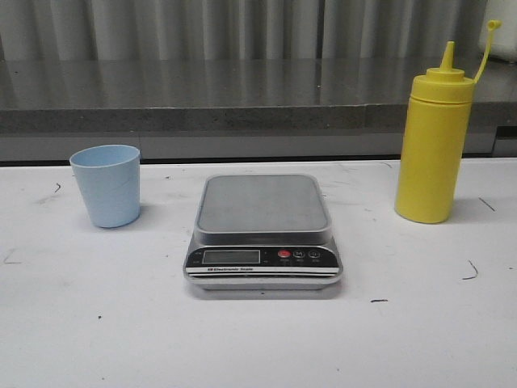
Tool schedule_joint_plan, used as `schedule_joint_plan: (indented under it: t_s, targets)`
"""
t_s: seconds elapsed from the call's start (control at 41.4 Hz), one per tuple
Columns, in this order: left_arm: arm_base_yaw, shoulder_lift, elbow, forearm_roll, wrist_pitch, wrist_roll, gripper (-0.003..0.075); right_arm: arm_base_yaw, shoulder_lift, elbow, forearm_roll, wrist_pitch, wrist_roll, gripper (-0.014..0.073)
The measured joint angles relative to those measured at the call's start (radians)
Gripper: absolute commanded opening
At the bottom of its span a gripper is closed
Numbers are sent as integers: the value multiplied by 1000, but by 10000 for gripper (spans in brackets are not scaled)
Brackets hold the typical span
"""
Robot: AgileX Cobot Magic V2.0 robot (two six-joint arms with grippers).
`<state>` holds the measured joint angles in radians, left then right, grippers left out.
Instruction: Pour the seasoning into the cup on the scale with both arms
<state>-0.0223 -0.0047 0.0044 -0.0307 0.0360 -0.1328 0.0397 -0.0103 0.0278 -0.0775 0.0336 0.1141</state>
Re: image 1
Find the light blue plastic cup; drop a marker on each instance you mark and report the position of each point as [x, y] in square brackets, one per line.
[108, 177]

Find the yellow squeeze bottle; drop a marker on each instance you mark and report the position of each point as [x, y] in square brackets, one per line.
[436, 125]

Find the silver electronic kitchen scale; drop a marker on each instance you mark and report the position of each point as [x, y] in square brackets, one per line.
[261, 233]

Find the white container in background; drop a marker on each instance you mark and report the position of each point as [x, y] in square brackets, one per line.
[504, 43]

